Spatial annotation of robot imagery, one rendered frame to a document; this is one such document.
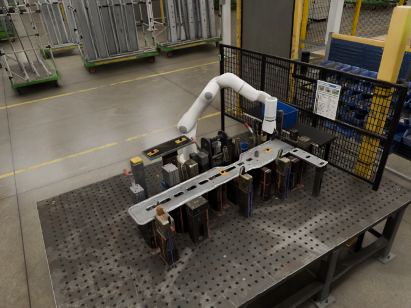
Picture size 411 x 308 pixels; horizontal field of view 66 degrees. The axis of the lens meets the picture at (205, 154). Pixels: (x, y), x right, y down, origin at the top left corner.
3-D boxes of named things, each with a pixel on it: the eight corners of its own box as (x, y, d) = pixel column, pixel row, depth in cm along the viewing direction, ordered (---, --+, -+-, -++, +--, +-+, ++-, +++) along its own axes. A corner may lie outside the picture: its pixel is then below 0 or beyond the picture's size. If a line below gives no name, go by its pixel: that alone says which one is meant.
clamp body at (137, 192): (142, 236, 217) (133, 195, 198) (134, 227, 225) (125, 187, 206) (154, 230, 222) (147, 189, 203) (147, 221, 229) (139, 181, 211)
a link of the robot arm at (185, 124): (191, 128, 267) (185, 139, 255) (179, 120, 265) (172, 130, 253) (224, 87, 236) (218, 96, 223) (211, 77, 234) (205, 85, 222)
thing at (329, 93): (335, 121, 253) (342, 85, 237) (312, 113, 268) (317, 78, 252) (336, 121, 254) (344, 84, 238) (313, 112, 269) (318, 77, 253)
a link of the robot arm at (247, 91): (239, 86, 238) (271, 109, 242) (236, 93, 225) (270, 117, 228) (246, 76, 233) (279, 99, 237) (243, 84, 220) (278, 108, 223)
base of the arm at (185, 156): (177, 154, 285) (175, 138, 274) (196, 150, 290) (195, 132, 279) (183, 167, 270) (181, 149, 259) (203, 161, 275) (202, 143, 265)
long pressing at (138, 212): (141, 229, 182) (141, 227, 181) (125, 209, 198) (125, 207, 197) (296, 148, 251) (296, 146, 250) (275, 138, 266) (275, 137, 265)
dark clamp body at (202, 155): (203, 201, 246) (201, 160, 226) (194, 193, 255) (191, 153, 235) (214, 195, 251) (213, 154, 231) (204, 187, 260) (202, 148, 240)
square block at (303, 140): (300, 179, 264) (305, 142, 245) (292, 175, 269) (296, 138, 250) (306, 175, 268) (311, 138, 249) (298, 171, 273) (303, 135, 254)
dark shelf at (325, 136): (320, 148, 247) (320, 145, 245) (241, 113, 309) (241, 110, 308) (336, 139, 258) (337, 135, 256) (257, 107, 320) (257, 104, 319)
